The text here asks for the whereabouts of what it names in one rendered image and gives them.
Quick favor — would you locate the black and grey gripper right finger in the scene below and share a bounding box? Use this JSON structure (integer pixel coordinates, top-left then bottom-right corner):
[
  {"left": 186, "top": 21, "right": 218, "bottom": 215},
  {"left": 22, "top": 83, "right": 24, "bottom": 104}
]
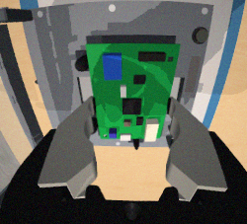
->
[{"left": 165, "top": 97, "right": 247, "bottom": 224}]

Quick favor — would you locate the green circuit board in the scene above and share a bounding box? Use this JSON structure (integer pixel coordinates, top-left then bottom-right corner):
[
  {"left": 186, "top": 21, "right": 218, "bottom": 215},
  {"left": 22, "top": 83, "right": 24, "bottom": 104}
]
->
[{"left": 86, "top": 43, "right": 181, "bottom": 141}]

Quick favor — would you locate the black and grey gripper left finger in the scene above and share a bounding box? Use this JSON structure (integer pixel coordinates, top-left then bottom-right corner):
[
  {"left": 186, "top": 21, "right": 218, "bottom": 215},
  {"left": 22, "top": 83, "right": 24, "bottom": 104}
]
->
[{"left": 0, "top": 96, "right": 98, "bottom": 224}]

